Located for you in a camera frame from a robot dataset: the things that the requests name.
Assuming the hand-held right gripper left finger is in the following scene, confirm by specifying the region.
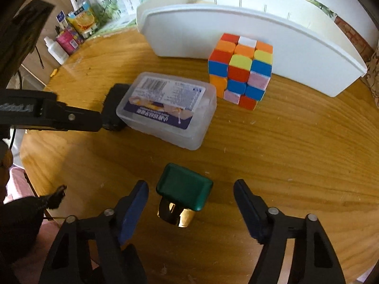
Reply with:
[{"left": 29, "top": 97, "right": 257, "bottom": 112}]
[{"left": 38, "top": 180, "right": 149, "bottom": 284}]

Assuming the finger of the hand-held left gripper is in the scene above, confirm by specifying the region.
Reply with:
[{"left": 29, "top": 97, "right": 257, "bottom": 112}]
[{"left": 41, "top": 103, "right": 104, "bottom": 132}]

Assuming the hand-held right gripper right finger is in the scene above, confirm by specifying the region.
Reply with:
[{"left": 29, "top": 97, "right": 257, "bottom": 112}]
[{"left": 233, "top": 179, "right": 347, "bottom": 284}]

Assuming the black block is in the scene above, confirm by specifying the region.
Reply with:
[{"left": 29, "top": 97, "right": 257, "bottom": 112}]
[{"left": 102, "top": 83, "right": 131, "bottom": 131}]

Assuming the green and gold bottle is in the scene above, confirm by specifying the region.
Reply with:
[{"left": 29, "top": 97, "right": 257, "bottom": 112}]
[{"left": 156, "top": 163, "right": 214, "bottom": 228}]

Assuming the white plastic bin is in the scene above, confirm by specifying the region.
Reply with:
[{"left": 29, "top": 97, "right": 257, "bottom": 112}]
[{"left": 136, "top": 0, "right": 368, "bottom": 98}]

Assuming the white squeeze bottle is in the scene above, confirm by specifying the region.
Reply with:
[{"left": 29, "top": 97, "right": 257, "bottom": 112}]
[{"left": 44, "top": 36, "right": 69, "bottom": 65}]

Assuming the pink cloth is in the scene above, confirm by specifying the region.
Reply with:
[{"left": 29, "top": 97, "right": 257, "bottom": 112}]
[{"left": 6, "top": 166, "right": 98, "bottom": 273}]

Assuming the dark glossy panel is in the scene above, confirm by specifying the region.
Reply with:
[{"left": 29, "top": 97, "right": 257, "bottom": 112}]
[{"left": 0, "top": 0, "right": 55, "bottom": 83}]

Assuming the pink box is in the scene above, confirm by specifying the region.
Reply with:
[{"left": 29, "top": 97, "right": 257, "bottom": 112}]
[{"left": 56, "top": 27, "right": 83, "bottom": 55}]

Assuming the clear plastic box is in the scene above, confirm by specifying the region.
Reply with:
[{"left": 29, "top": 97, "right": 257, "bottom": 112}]
[{"left": 116, "top": 71, "right": 217, "bottom": 151}]

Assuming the orange juice carton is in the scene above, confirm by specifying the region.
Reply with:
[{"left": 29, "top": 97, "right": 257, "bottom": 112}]
[{"left": 67, "top": 1, "right": 99, "bottom": 37}]

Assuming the blue and white box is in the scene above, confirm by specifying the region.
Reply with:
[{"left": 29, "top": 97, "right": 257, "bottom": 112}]
[{"left": 56, "top": 10, "right": 67, "bottom": 31}]

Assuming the black zip pouch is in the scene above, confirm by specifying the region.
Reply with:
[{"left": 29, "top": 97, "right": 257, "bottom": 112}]
[{"left": 0, "top": 185, "right": 66, "bottom": 261}]

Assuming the multicoloured puzzle cube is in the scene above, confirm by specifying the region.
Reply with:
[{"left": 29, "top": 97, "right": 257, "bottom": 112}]
[{"left": 207, "top": 33, "right": 273, "bottom": 111}]

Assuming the letter print bag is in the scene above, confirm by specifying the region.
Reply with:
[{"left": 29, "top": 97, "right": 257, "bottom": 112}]
[{"left": 367, "top": 44, "right": 379, "bottom": 107}]

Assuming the landscape wall poster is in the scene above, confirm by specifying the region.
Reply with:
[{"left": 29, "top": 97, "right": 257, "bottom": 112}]
[{"left": 90, "top": 0, "right": 338, "bottom": 28}]

